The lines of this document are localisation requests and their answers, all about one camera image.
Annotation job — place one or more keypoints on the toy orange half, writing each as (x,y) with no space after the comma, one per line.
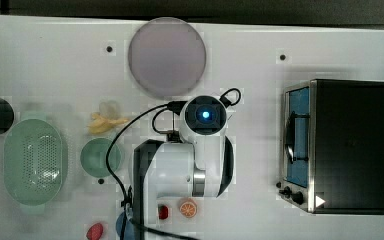
(188,208)

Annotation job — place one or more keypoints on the peeled toy banana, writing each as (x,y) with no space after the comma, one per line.
(107,118)

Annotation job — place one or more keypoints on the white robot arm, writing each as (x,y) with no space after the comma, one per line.
(197,160)

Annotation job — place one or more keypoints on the blue cup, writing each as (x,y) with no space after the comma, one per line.
(124,228)

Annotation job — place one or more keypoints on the lilac round plate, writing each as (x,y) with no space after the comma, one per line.
(167,57)

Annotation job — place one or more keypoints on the small toy strawberry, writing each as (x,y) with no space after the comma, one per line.
(163,212)

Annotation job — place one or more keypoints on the large toy strawberry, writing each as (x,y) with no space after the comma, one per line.
(95,232)

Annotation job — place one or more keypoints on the green metal cup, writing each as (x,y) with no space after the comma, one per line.
(93,157)

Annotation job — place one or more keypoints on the silver toaster oven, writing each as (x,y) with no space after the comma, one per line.
(333,147)

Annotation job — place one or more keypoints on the green plastic strainer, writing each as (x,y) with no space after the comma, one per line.
(34,162)

